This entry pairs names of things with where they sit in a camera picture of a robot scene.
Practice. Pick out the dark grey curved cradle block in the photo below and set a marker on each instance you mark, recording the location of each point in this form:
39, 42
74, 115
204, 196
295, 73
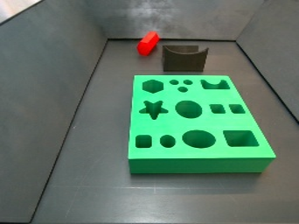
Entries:
183, 58

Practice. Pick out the red hexagonal prism block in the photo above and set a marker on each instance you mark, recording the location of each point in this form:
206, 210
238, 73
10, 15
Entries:
147, 43

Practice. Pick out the green foam shape-sorter board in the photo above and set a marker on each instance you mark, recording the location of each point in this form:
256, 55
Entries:
191, 127

